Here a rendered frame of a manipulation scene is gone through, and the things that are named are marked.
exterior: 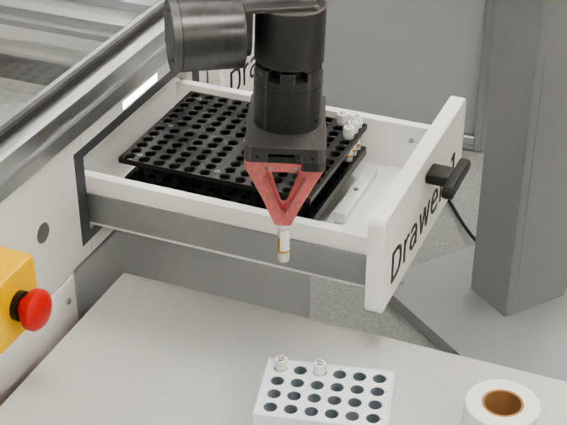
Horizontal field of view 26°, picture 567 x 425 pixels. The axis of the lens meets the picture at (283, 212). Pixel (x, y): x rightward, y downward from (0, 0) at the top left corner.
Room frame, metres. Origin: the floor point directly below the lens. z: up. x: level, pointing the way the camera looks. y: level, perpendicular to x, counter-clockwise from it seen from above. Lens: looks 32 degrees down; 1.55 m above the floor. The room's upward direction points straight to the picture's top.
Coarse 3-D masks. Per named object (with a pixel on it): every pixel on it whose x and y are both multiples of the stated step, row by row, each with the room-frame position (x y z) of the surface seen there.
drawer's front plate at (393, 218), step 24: (456, 120) 1.21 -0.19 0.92; (432, 144) 1.13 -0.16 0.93; (456, 144) 1.22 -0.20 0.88; (408, 168) 1.08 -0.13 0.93; (408, 192) 1.05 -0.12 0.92; (432, 192) 1.13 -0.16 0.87; (384, 216) 0.99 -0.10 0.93; (408, 216) 1.05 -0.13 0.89; (432, 216) 1.14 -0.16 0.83; (384, 240) 0.98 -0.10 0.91; (408, 240) 1.06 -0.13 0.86; (384, 264) 0.98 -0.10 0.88; (408, 264) 1.06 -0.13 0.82; (384, 288) 0.99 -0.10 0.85
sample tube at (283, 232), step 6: (282, 228) 0.91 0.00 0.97; (288, 228) 0.91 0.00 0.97; (282, 234) 0.91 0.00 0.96; (288, 234) 0.91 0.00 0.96; (282, 240) 0.91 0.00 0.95; (288, 240) 0.91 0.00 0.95; (282, 246) 0.91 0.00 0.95; (288, 246) 0.91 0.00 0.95; (282, 252) 0.91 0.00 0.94; (288, 252) 0.91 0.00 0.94; (282, 258) 0.91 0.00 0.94; (288, 258) 0.91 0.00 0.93
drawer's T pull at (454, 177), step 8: (464, 160) 1.13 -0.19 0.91; (432, 168) 1.11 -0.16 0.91; (440, 168) 1.11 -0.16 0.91; (448, 168) 1.11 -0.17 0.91; (456, 168) 1.11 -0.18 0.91; (464, 168) 1.11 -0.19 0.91; (432, 176) 1.10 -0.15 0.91; (440, 176) 1.09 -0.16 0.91; (448, 176) 1.10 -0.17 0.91; (456, 176) 1.09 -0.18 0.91; (464, 176) 1.11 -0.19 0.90; (432, 184) 1.10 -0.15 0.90; (440, 184) 1.09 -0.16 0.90; (448, 184) 1.08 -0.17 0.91; (456, 184) 1.08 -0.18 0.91; (448, 192) 1.07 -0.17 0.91
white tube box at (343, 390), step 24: (288, 360) 0.93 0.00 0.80; (264, 384) 0.90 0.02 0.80; (288, 384) 0.90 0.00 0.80; (312, 384) 0.90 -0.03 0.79; (336, 384) 0.90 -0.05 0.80; (360, 384) 0.90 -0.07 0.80; (384, 384) 0.90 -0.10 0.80; (264, 408) 0.87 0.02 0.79; (288, 408) 0.87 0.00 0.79; (312, 408) 0.87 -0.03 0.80; (336, 408) 0.86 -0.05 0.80; (360, 408) 0.86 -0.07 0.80; (384, 408) 0.86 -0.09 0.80
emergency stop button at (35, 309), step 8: (40, 288) 0.92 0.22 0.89; (24, 296) 0.92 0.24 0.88; (32, 296) 0.91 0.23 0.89; (40, 296) 0.91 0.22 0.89; (48, 296) 0.92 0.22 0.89; (24, 304) 0.90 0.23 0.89; (32, 304) 0.90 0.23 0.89; (40, 304) 0.91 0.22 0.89; (48, 304) 0.92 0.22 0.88; (24, 312) 0.90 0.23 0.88; (32, 312) 0.90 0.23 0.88; (40, 312) 0.90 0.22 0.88; (48, 312) 0.91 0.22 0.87; (24, 320) 0.89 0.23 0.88; (32, 320) 0.89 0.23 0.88; (40, 320) 0.90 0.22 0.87; (24, 328) 0.90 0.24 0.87; (32, 328) 0.90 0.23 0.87; (40, 328) 0.90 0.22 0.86
